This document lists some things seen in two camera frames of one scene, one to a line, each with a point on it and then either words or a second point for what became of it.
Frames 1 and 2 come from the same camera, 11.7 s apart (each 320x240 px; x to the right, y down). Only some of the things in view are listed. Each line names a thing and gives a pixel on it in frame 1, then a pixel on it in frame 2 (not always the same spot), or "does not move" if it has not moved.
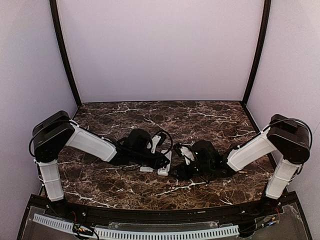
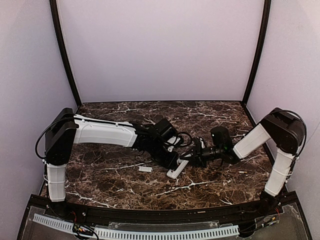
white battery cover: x=146 y=169 does not move
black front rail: x=238 y=211 does not move
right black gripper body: x=186 y=168 → x=198 y=152
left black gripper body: x=155 y=159 → x=171 y=161
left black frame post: x=54 y=13 does not move
